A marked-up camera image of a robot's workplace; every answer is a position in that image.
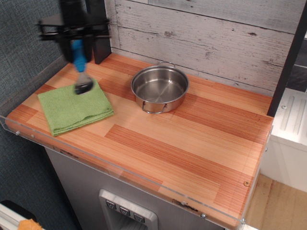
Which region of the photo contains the dark grey left post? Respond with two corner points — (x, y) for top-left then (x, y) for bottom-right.
(85, 0), (111, 64)

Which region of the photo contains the dark grey post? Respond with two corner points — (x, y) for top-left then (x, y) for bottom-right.
(85, 0), (111, 64)
(267, 1), (307, 117)

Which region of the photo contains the stainless steel pot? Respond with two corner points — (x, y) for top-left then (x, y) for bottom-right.
(130, 61), (189, 114)

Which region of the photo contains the orange and black object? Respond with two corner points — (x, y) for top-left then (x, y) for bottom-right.
(0, 200), (43, 230)

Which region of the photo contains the white plastic appliance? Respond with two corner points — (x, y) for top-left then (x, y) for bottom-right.
(260, 89), (307, 192)

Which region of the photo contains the grey toy fridge cabinet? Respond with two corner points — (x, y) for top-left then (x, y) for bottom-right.
(46, 149), (221, 230)

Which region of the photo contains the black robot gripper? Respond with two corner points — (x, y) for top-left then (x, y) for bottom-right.
(36, 0), (107, 63)

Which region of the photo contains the silver dispenser button panel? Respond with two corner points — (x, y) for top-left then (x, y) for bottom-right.
(99, 189), (159, 230)

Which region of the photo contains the clear acrylic table guard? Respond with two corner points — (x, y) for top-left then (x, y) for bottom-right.
(4, 54), (273, 230)

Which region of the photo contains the dark grey right post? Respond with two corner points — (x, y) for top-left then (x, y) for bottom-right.
(267, 1), (307, 117)

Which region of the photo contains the green folded cloth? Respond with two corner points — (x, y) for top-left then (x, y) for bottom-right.
(38, 80), (114, 137)

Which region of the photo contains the blue handled metal fork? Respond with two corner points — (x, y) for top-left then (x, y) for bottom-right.
(71, 40), (94, 95)

